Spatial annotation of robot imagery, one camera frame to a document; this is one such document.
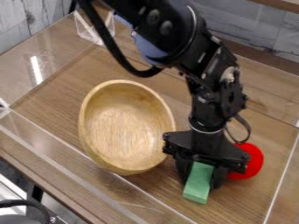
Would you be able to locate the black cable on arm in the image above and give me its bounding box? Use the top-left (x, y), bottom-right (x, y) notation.
top-left (223, 114), bottom-right (252, 145)

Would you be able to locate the red plush ball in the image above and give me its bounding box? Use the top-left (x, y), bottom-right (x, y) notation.
top-left (228, 143), bottom-right (264, 180)

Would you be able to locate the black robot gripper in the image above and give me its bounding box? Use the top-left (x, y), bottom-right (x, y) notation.
top-left (162, 128), bottom-right (252, 190)

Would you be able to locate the brown wooden bowl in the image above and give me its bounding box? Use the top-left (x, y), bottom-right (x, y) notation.
top-left (79, 80), bottom-right (175, 176)

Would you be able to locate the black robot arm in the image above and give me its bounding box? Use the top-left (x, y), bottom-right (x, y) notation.
top-left (104, 0), bottom-right (250, 188)

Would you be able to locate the green rectangular block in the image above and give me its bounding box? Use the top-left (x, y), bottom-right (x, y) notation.
top-left (182, 163), bottom-right (214, 205)

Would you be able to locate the black table leg bracket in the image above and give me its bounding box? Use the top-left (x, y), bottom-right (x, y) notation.
top-left (0, 182), bottom-right (71, 224)

